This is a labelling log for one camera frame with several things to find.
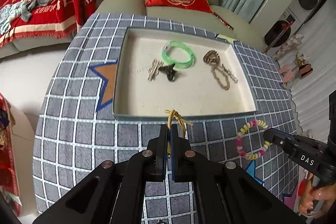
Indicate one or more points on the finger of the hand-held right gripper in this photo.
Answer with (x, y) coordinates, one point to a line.
(273, 138)

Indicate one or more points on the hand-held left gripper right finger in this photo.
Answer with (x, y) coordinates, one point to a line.
(176, 140)

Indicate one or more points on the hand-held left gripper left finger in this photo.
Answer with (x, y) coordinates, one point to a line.
(162, 140)

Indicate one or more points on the grey shallow tray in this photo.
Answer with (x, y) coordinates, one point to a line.
(183, 98)

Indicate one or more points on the black hair clip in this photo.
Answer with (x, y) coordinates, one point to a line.
(169, 72)

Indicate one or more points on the pale bow hair clip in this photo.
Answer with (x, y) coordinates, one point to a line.
(154, 70)

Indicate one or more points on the silver rhinestone hair clip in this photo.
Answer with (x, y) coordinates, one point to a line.
(232, 76)

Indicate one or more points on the green translucent bangle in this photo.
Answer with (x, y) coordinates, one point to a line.
(183, 64)

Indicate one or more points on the person's right hand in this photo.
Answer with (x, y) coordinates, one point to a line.
(325, 200)

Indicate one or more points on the white sheer curtain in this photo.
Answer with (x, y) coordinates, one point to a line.
(315, 103)

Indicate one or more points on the grey chequered tablecloth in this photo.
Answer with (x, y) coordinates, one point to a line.
(78, 134)

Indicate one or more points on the red tasselled strip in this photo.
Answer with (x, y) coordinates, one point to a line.
(223, 20)

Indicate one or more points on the red patterned box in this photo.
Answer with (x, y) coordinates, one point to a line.
(8, 174)

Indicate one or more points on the pale patterned garment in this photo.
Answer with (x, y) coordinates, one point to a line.
(10, 14)

